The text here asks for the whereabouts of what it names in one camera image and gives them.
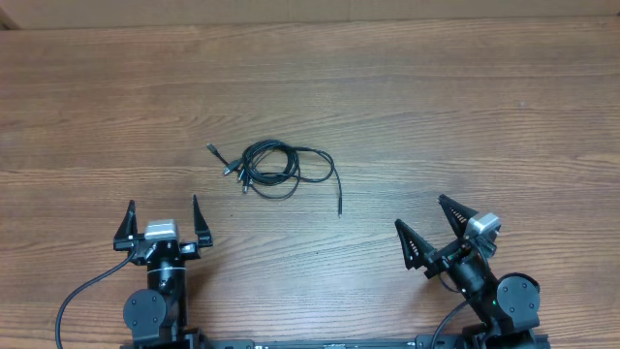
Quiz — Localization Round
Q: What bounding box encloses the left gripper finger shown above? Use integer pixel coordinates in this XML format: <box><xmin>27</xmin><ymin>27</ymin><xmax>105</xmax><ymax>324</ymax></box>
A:
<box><xmin>193</xmin><ymin>194</ymin><xmax>213</xmax><ymax>245</ymax></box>
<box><xmin>113</xmin><ymin>200</ymin><xmax>137</xmax><ymax>242</ymax></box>

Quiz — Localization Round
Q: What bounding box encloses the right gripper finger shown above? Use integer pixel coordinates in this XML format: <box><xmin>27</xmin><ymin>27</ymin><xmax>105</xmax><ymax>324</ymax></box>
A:
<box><xmin>438</xmin><ymin>194</ymin><xmax>479</xmax><ymax>238</ymax></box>
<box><xmin>394</xmin><ymin>219</ymin><xmax>436</xmax><ymax>270</ymax></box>

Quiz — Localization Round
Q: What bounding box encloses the thick black cable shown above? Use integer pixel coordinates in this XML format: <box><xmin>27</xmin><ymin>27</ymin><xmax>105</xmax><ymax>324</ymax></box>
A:
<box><xmin>223</xmin><ymin>139</ymin><xmax>301</xmax><ymax>195</ymax></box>

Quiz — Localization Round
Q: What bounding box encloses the thin black cable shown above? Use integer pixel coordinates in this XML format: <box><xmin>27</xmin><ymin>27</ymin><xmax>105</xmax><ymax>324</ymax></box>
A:
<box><xmin>205</xmin><ymin>143</ymin><xmax>344</xmax><ymax>218</ymax></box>

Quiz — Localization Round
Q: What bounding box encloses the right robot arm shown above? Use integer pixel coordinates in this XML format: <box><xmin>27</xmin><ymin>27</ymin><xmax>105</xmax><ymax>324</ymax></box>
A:
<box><xmin>394</xmin><ymin>194</ymin><xmax>550</xmax><ymax>349</ymax></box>

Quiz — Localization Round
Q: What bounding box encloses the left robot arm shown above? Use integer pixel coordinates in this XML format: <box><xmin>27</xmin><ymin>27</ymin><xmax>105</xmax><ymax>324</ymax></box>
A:
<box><xmin>113</xmin><ymin>197</ymin><xmax>213</xmax><ymax>349</ymax></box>

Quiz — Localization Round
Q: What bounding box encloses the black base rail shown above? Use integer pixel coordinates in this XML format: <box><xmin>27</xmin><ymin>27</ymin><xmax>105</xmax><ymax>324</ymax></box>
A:
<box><xmin>120</xmin><ymin>333</ymin><xmax>551</xmax><ymax>349</ymax></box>

